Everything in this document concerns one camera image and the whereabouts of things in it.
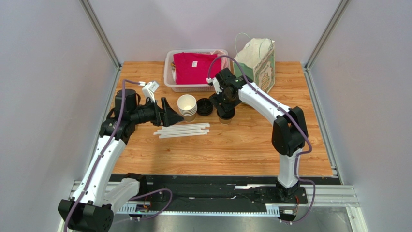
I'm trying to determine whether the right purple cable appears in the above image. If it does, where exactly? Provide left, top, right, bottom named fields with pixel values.
left=207, top=55, right=317, bottom=225

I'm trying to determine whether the pink cloth in basket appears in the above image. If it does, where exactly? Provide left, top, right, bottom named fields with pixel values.
left=210, top=49, right=230, bottom=70

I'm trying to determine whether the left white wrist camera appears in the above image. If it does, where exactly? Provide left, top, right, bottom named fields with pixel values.
left=142, top=81, right=160, bottom=102

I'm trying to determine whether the green paper gift bag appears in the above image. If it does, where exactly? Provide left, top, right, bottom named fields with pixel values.
left=232, top=32, right=276, bottom=93

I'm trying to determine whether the white plastic basket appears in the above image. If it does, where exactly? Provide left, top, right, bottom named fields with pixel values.
left=163, top=49, right=229, bottom=92

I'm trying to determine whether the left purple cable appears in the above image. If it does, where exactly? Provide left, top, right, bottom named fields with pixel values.
left=63, top=78, right=173, bottom=232

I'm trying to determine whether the red folded shirt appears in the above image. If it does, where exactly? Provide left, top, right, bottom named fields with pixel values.
left=173, top=52, right=222, bottom=85

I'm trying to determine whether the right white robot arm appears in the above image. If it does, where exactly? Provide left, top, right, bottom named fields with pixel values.
left=206, top=68, right=309, bottom=198

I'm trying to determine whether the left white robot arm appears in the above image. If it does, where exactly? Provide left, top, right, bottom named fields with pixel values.
left=58, top=89, right=184, bottom=232

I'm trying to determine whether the stack of paper cups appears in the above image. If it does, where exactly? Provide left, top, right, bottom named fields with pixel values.
left=177, top=94, right=197, bottom=122

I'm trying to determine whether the aluminium frame rail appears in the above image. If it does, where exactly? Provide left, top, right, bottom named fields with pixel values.
left=67, top=180, right=360, bottom=217

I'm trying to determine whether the single black lid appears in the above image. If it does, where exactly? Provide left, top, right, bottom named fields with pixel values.
left=217, top=108, right=235, bottom=120

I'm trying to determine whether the purple cable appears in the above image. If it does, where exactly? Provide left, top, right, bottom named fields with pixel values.
left=63, top=78, right=173, bottom=232
left=207, top=55, right=317, bottom=225

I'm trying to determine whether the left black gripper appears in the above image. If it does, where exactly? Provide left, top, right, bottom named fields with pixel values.
left=130, top=97, right=184, bottom=127

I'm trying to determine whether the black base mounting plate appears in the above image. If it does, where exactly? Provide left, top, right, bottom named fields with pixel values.
left=136, top=175, right=338, bottom=214

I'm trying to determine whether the stack of black lids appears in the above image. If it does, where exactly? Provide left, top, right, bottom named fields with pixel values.
left=196, top=98, right=214, bottom=116

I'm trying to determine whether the single paper cup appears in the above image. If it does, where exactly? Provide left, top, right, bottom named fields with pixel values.
left=219, top=117, right=233, bottom=125

